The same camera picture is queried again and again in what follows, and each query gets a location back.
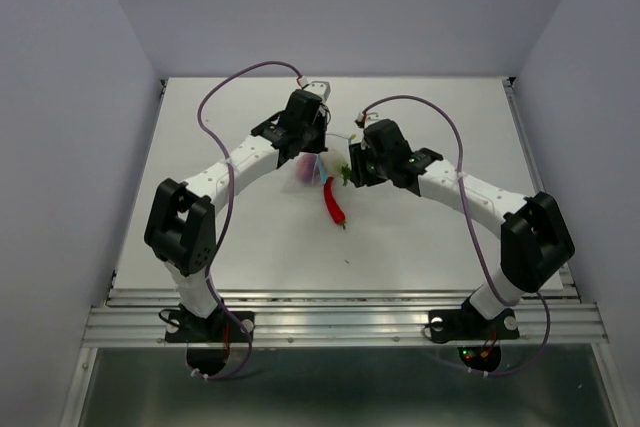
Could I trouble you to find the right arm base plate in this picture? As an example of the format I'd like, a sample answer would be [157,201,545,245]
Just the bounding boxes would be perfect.
[424,309,520,344]

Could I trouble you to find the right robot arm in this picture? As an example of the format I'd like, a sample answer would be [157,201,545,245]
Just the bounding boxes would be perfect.
[349,120,575,339]

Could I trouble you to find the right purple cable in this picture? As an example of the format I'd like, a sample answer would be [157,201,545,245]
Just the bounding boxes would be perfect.
[360,94,554,378]

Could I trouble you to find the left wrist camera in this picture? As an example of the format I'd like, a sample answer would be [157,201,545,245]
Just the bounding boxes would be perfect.
[299,77,331,102]

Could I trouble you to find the white radish with leaves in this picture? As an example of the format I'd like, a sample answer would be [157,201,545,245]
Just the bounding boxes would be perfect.
[320,149,351,186]

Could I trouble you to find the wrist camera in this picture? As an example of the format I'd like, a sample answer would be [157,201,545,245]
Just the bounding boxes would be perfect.
[354,111,379,129]
[299,77,331,102]

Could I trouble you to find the clear zip top bag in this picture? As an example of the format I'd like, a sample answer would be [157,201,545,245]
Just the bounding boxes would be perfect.
[282,133,356,193]

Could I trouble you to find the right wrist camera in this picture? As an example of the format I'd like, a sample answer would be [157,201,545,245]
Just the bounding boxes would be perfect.
[354,111,379,129]

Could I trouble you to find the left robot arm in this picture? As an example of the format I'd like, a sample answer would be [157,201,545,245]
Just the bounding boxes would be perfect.
[144,81,330,341]

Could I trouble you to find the aluminium mounting rail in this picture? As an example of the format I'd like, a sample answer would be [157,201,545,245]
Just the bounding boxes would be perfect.
[82,288,608,349]

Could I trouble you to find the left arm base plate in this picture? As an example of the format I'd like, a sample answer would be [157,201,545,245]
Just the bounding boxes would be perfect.
[158,308,248,344]

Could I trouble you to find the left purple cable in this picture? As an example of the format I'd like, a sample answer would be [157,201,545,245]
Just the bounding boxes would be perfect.
[197,61,255,382]

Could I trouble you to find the red chili pepper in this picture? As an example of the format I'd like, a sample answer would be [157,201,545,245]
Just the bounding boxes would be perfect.
[323,177,346,229]

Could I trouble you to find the purple cable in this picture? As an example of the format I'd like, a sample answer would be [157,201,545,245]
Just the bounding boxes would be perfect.
[197,61,255,382]
[360,94,554,378]

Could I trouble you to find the purple onion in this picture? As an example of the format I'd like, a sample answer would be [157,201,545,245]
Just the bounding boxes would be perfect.
[296,154,317,185]

